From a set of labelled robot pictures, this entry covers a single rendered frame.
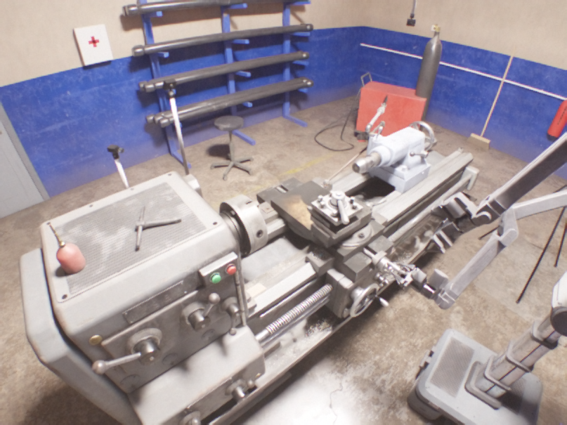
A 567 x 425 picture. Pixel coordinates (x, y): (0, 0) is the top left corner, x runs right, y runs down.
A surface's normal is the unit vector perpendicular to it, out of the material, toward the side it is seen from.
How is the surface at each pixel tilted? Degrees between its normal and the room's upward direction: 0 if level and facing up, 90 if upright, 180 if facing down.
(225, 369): 32
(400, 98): 90
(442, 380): 0
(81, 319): 45
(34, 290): 0
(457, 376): 0
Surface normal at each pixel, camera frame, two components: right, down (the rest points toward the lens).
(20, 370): 0.00, -0.77
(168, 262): 0.44, -0.20
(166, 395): 0.33, -0.39
